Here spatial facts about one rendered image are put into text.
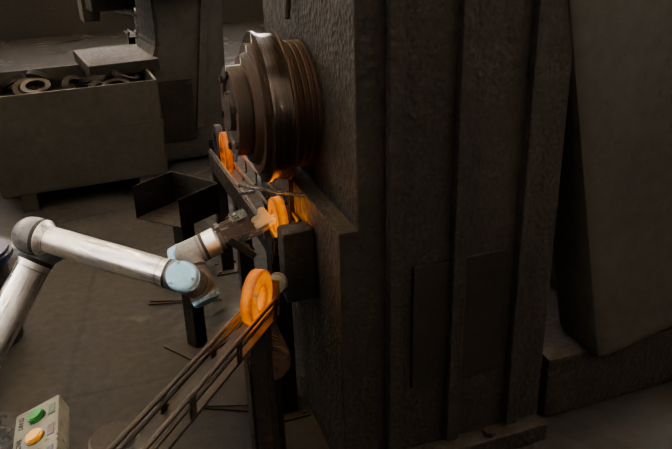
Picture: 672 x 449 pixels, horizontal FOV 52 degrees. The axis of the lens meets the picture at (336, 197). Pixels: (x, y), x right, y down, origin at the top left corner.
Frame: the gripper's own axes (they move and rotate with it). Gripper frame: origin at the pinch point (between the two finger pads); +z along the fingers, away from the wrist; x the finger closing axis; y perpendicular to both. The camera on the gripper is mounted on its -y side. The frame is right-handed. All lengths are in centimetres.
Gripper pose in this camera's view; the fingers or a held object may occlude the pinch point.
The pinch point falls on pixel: (276, 218)
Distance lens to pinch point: 229.5
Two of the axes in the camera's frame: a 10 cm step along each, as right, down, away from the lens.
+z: 8.9, -4.3, 1.6
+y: -3.2, -8.4, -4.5
